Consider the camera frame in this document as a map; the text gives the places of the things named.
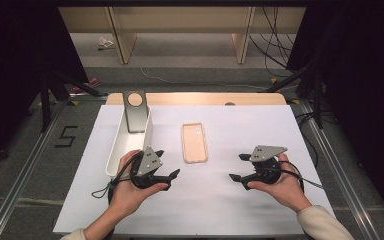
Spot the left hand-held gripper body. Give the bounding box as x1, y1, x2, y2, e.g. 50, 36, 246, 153
129, 145, 174, 192

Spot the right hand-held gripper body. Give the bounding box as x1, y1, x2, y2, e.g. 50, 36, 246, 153
240, 145, 289, 192

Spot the white oblong storage box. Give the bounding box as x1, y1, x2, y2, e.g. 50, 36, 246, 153
105, 105, 154, 178

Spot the beige phone case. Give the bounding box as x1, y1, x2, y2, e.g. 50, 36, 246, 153
180, 122, 209, 165

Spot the clear dark-rimmed phone case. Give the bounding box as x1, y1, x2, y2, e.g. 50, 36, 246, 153
122, 91, 150, 135

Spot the person's left hand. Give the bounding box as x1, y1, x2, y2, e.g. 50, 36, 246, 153
108, 149, 170, 218

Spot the person's right hand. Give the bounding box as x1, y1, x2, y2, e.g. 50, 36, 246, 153
246, 153, 313, 214

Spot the white table sheet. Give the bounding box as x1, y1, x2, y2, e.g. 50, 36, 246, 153
53, 104, 336, 236

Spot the light wooden table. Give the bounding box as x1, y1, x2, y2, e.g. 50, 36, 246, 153
105, 92, 288, 107

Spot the black metal stand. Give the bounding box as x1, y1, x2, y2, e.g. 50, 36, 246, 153
39, 67, 108, 134
265, 64, 325, 130

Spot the pink floor object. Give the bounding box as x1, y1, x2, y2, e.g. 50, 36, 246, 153
71, 76, 101, 95

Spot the crumpled white paper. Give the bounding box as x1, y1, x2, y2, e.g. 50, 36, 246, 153
97, 36, 116, 51

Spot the black curtain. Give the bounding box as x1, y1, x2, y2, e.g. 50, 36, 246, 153
0, 0, 88, 175
285, 0, 384, 228

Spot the light wooden shelf unit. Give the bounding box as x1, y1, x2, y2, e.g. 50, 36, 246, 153
58, 6, 307, 65

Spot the right hand-held gripper cable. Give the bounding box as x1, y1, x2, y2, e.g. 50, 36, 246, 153
277, 160, 325, 193

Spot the hand-held gripper cable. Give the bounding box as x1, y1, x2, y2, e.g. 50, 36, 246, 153
90, 155, 145, 202
277, 160, 325, 193

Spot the left hand-held gripper cable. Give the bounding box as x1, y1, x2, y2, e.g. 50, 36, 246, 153
90, 155, 145, 202

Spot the white floor cable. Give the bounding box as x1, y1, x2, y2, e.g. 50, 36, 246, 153
139, 67, 268, 91

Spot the aluminium floor rail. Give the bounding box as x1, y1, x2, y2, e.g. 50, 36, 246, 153
0, 99, 68, 240
298, 99, 382, 240

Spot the bundle of black cables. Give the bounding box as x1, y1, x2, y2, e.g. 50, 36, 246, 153
248, 6, 298, 78

